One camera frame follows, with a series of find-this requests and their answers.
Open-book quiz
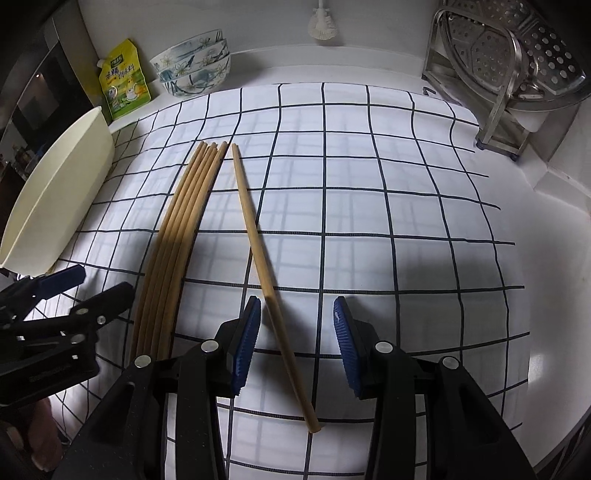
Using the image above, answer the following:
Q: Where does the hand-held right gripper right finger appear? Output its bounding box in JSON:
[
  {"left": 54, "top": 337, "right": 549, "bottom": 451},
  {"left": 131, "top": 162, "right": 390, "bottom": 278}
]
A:
[{"left": 332, "top": 296, "right": 539, "bottom": 480}]

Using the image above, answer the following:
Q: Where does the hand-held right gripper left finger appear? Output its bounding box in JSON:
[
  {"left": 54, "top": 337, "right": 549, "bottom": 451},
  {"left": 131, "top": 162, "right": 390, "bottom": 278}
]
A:
[{"left": 53, "top": 295, "right": 263, "bottom": 480}]

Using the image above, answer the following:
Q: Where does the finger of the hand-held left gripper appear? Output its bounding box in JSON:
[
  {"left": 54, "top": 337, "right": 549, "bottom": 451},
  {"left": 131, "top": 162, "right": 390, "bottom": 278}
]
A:
[
  {"left": 23, "top": 281, "right": 136, "bottom": 344},
  {"left": 0, "top": 265, "right": 88, "bottom": 324}
]

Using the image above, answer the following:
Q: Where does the pale round tray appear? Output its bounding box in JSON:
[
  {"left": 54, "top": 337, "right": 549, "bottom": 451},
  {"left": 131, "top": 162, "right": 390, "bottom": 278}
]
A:
[{"left": 0, "top": 106, "right": 115, "bottom": 274}]

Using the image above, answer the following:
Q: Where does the single wooden chopstick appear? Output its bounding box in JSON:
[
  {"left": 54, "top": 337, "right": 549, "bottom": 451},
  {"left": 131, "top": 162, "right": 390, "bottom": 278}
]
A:
[{"left": 230, "top": 144, "right": 322, "bottom": 435}]

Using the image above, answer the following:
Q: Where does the bundle of wooden chopsticks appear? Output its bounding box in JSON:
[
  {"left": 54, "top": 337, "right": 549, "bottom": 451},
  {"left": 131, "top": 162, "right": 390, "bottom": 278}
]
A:
[{"left": 130, "top": 141, "right": 228, "bottom": 365}]

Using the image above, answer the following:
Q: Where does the person's left hand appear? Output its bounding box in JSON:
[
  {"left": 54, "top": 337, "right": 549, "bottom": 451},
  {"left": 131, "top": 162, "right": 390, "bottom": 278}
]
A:
[{"left": 21, "top": 398, "right": 64, "bottom": 472}]

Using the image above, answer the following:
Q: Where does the white black grid cloth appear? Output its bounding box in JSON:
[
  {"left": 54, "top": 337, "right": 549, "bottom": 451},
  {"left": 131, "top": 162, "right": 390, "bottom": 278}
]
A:
[{"left": 28, "top": 82, "right": 532, "bottom": 480}]

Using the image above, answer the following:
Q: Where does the black microwave oven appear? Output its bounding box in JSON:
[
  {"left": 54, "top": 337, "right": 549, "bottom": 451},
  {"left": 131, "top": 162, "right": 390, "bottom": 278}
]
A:
[{"left": 0, "top": 9, "right": 93, "bottom": 160}]

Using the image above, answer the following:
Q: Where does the yellow seasoning pouch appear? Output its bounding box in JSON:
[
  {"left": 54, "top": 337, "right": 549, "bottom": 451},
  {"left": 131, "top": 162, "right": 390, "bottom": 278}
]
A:
[{"left": 97, "top": 39, "right": 152, "bottom": 122}]

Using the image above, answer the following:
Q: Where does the white blue floral bowl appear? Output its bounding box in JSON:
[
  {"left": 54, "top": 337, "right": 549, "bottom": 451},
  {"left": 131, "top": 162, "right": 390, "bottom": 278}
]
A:
[
  {"left": 157, "top": 39, "right": 230, "bottom": 83},
  {"left": 150, "top": 29, "right": 225, "bottom": 72},
  {"left": 163, "top": 53, "right": 232, "bottom": 97}
]

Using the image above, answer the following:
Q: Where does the steel dish rack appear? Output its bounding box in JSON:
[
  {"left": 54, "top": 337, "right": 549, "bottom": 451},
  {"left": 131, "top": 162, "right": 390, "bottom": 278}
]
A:
[{"left": 421, "top": 9, "right": 533, "bottom": 162}]

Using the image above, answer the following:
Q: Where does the perforated steel steamer plate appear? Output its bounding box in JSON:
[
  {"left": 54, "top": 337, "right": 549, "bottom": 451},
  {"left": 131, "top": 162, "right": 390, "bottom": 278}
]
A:
[{"left": 436, "top": 0, "right": 590, "bottom": 112}]

